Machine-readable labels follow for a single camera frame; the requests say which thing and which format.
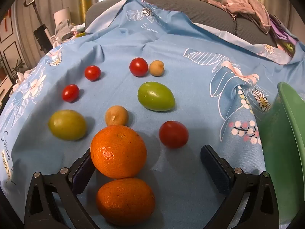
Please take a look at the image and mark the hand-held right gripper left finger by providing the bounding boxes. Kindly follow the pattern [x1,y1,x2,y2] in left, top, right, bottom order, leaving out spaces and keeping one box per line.
[24,147,99,229]

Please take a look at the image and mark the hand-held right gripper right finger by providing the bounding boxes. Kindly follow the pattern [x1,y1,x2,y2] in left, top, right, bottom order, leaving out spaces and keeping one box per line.
[200,145,280,229]

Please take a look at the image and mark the orange tangerine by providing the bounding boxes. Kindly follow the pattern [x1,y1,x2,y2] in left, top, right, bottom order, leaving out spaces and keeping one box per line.
[96,178,156,227]
[90,125,147,179]

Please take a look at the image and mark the red cherry tomato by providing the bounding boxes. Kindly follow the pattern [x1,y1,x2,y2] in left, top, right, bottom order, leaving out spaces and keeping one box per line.
[84,65,101,81]
[159,120,189,149]
[129,57,148,77]
[62,84,80,103]

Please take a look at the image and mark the green plum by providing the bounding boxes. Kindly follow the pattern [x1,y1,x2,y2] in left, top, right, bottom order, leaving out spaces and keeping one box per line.
[48,109,87,141]
[137,81,175,112]

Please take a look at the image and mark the green plastic bowl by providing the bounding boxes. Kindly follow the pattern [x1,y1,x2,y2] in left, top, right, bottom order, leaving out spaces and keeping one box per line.
[256,81,305,225]

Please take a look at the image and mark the small tan round fruit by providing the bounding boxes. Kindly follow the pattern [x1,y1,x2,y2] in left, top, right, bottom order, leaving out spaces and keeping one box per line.
[105,105,129,127]
[149,60,165,77]

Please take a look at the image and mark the blue floral bed sheet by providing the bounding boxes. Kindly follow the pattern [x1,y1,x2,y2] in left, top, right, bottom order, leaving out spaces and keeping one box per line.
[0,0,305,229]

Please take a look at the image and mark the white crumpled cloths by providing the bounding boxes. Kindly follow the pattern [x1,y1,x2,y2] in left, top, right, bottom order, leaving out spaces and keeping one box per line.
[12,68,36,91]

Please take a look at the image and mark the potted green plant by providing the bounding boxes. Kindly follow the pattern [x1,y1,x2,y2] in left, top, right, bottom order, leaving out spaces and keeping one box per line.
[10,58,25,77]

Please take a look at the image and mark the black upright vacuum cleaner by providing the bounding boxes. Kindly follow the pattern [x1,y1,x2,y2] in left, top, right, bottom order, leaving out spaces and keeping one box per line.
[24,0,54,53]

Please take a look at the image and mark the grey cloth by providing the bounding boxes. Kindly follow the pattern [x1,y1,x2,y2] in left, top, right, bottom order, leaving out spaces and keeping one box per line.
[55,19,77,42]

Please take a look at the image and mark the purple clothes pile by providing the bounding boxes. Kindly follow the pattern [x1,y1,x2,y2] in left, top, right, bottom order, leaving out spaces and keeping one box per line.
[269,14,298,58]

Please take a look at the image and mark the grey sofa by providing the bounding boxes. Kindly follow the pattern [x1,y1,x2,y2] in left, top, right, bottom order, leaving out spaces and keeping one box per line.
[85,0,279,50]

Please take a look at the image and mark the white cylinder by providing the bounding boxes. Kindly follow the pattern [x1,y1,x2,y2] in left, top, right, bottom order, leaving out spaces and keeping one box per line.
[53,8,71,27]

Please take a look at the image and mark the pink cloth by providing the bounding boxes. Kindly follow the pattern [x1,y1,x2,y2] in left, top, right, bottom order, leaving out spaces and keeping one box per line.
[198,0,272,34]

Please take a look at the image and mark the red knot wall ornament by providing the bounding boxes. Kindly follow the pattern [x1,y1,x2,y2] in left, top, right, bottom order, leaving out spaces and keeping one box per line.
[3,8,12,32]

